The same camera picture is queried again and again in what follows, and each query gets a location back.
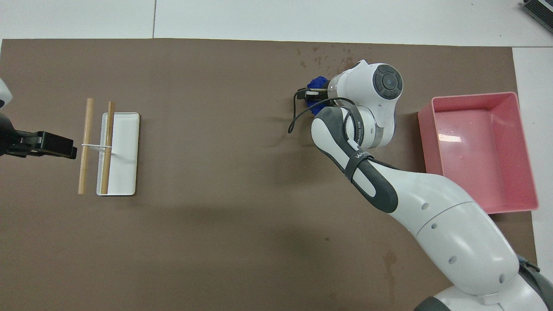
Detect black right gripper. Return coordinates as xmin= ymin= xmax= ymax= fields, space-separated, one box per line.
xmin=297 ymin=88 xmax=330 ymax=102

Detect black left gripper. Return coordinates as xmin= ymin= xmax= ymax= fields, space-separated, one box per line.
xmin=0 ymin=113 xmax=78 ymax=160

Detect spilled water drops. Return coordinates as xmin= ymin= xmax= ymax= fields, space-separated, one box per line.
xmin=296 ymin=43 xmax=376 ymax=72

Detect grey striped device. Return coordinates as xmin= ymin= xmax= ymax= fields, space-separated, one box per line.
xmin=521 ymin=0 xmax=553 ymax=27

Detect brown table mat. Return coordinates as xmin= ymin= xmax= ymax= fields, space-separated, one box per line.
xmin=0 ymin=38 xmax=544 ymax=311

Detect pink plastic bin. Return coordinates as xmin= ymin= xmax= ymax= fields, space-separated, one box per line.
xmin=417 ymin=92 xmax=539 ymax=214

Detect white rack tray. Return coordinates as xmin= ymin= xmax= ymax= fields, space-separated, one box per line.
xmin=97 ymin=112 xmax=140 ymax=196

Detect blue cloth towel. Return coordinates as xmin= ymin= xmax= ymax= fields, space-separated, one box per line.
xmin=306 ymin=76 xmax=331 ymax=107

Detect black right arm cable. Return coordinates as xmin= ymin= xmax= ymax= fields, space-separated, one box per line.
xmin=288 ymin=89 xmax=359 ymax=134

